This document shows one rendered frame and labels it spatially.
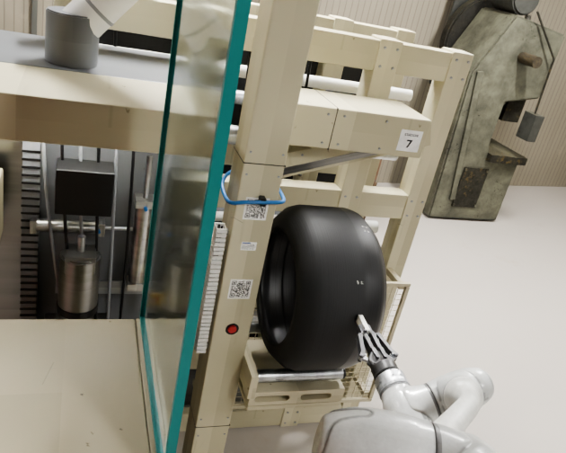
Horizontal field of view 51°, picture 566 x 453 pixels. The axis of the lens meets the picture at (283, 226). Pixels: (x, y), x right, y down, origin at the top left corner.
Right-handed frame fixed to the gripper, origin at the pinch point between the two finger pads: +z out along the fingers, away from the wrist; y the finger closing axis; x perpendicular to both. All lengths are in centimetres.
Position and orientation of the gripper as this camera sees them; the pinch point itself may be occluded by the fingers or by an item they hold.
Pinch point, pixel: (362, 325)
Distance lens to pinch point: 186.2
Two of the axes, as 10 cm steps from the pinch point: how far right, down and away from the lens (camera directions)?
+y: -9.4, -0.5, -3.4
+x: -2.4, 8.1, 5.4
